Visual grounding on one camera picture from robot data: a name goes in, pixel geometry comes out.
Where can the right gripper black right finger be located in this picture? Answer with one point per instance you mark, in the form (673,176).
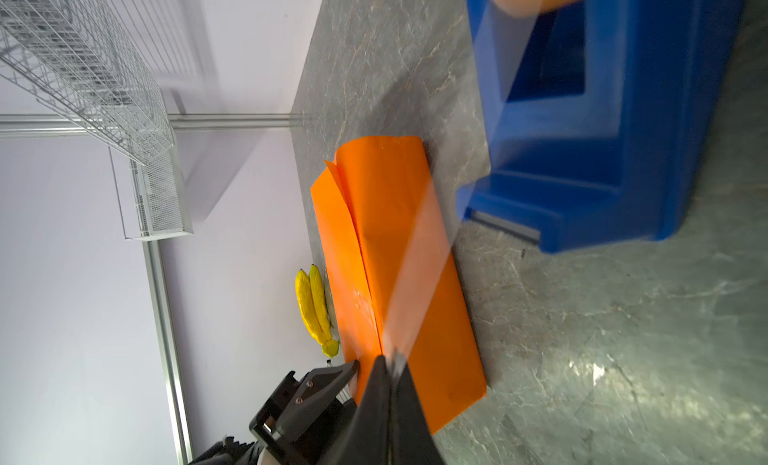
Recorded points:
(411,440)

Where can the yellow banana bunch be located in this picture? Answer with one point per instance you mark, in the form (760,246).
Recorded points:
(310,295)

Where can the white mesh square basket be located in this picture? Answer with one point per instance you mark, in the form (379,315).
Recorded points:
(151,197)

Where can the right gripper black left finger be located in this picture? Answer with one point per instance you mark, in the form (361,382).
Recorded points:
(366,439)

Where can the clear adhesive tape strip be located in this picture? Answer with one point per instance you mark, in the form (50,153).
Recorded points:
(435,95)

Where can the blue tape dispenser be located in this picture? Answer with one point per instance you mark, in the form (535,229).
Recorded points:
(595,116)

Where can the white wire long shelf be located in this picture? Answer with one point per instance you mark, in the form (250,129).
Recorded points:
(76,58)

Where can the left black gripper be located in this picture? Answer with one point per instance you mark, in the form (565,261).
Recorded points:
(303,418)

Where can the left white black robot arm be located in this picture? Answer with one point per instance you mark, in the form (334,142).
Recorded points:
(230,451)

